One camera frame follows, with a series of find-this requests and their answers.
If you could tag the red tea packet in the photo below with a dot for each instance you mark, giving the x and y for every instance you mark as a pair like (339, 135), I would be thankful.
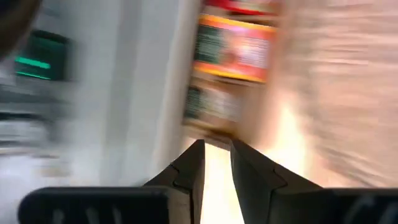
(242, 6)

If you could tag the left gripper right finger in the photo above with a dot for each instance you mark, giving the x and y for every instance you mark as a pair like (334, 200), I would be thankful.
(255, 183)

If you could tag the orange tea packet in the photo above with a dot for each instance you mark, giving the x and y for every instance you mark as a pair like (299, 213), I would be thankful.
(236, 53)

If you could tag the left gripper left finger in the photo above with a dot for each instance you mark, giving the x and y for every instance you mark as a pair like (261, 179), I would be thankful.
(186, 174)

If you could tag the beige tea packet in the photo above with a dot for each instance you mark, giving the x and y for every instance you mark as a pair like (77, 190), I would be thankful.
(211, 105)

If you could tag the wooden organizer box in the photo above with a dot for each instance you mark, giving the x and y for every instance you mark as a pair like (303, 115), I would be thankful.
(255, 109)

